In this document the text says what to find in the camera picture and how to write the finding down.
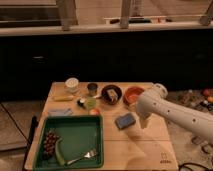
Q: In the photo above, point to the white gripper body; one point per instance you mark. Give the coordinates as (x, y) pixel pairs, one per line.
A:
(144, 121)

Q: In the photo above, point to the blue sponge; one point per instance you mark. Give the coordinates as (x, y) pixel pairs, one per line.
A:
(125, 121)

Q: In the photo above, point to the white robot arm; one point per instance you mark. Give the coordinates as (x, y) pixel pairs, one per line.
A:
(153, 100)

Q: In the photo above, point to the green plastic tray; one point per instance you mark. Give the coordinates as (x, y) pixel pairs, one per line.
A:
(78, 135)

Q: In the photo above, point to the orange bowl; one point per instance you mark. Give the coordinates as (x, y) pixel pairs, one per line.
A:
(131, 94)

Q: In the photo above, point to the wooden table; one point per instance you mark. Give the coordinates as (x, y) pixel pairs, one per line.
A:
(131, 149)

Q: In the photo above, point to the brown block in bowl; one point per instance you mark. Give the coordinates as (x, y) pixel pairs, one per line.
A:
(112, 95)

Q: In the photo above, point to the black bowl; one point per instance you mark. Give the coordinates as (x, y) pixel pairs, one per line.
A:
(105, 96)

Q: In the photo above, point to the red apple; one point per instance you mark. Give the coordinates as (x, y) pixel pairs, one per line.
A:
(94, 111)

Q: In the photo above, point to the green cup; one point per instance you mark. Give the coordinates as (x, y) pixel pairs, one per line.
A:
(90, 103)

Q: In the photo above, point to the dark metal cup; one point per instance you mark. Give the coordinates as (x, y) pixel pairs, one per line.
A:
(92, 89)

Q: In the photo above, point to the silver fork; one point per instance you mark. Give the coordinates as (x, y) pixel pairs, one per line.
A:
(87, 155)

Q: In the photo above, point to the bottles on floor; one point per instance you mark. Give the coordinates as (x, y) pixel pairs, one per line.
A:
(201, 101)

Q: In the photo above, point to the small black white object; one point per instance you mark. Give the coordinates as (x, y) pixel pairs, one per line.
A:
(81, 102)

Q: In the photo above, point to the white cup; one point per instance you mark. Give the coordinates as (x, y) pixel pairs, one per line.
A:
(72, 85)

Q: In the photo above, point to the light blue cloth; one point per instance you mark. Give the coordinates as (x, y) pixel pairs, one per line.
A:
(60, 112)

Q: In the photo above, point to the bunch of dark grapes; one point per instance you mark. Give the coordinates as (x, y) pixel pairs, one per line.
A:
(49, 144)

